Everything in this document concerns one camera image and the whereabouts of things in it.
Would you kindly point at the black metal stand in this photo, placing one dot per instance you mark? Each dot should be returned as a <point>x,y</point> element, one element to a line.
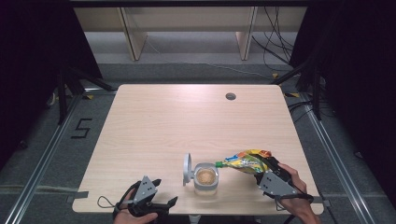
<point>317,93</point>
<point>62,93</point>

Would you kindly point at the light wooden desk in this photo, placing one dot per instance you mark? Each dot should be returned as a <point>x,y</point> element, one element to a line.
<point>137,40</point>

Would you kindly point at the person's left hand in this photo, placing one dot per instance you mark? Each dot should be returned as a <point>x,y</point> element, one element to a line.
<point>127,217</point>

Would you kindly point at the person's right hand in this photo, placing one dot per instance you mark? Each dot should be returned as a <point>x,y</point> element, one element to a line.
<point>297,205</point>

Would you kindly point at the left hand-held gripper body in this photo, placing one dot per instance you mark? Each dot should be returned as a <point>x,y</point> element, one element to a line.
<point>145,189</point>

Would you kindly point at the metal floor rail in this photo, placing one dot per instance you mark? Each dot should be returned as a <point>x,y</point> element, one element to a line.
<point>336,168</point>
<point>43,161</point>

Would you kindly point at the yellow spouted seasoning pouch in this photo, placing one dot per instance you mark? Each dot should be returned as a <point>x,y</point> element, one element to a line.
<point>246,161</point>

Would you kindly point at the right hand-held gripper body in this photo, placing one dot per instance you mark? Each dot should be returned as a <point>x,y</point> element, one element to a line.
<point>275,184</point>

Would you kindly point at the clear jar with grey lid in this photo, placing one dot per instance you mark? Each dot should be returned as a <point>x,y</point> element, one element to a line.
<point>206,177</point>

